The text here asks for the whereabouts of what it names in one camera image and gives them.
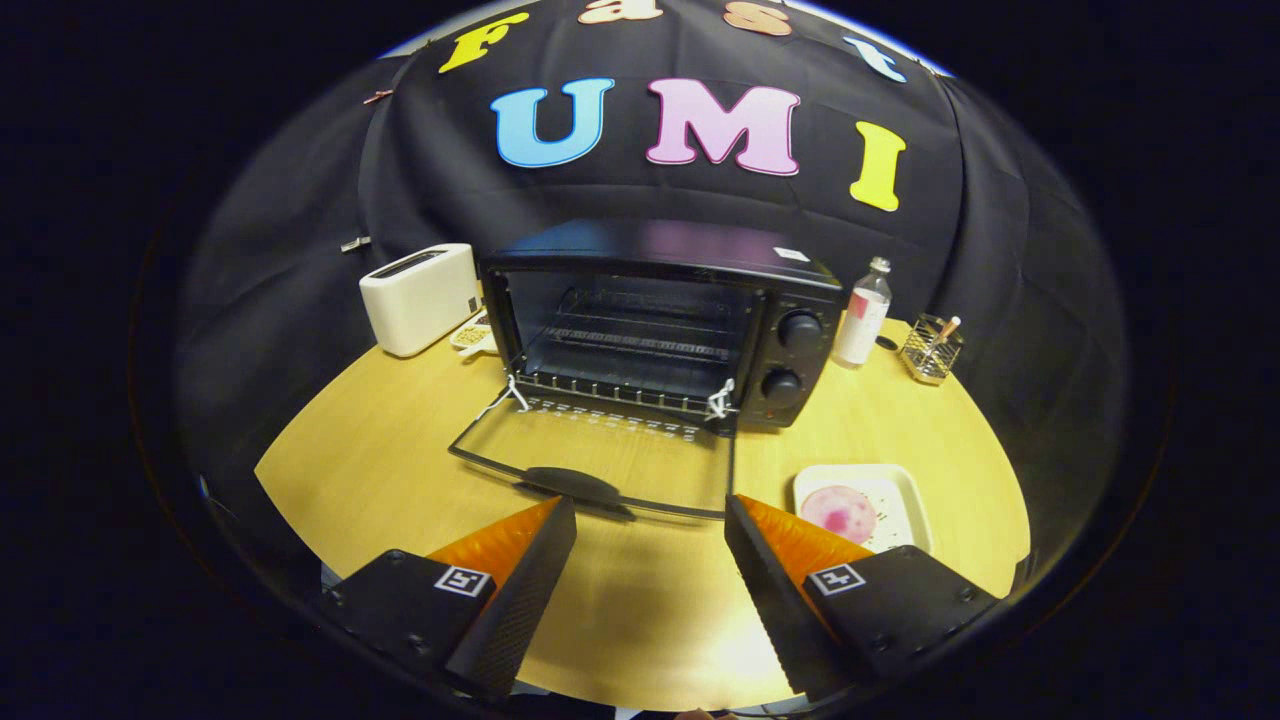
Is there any clear bottle with red label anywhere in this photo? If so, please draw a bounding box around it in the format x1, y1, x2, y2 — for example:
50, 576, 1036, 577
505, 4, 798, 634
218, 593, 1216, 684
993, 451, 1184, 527
832, 256, 893, 369

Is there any pink ham slice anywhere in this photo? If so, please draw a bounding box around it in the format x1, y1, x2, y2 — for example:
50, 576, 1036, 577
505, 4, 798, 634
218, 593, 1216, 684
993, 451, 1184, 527
800, 485, 879, 544

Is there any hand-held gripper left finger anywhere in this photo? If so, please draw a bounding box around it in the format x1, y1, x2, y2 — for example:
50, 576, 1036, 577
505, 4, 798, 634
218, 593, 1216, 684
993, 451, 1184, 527
320, 495, 579, 706

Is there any small patterned dish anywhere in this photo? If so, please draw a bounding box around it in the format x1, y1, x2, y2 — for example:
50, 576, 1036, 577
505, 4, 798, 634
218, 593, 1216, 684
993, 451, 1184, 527
450, 310, 496, 356

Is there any white pop-up toaster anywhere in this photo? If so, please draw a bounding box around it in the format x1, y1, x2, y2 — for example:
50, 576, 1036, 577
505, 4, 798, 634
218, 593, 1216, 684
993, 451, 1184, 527
358, 243, 481, 359

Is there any metal wire basket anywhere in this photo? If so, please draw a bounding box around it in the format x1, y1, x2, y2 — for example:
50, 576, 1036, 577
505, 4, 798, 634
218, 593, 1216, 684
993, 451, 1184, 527
898, 313, 966, 386

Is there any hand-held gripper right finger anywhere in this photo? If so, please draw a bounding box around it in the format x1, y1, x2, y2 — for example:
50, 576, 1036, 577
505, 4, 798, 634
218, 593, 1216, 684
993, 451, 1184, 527
725, 493, 1001, 701

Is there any cream square plate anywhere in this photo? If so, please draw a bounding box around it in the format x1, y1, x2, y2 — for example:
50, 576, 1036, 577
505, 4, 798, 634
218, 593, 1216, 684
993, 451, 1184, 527
793, 463, 933, 554

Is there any black toaster oven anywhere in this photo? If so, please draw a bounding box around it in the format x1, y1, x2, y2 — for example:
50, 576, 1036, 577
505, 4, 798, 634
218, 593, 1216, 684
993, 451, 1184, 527
447, 218, 846, 523

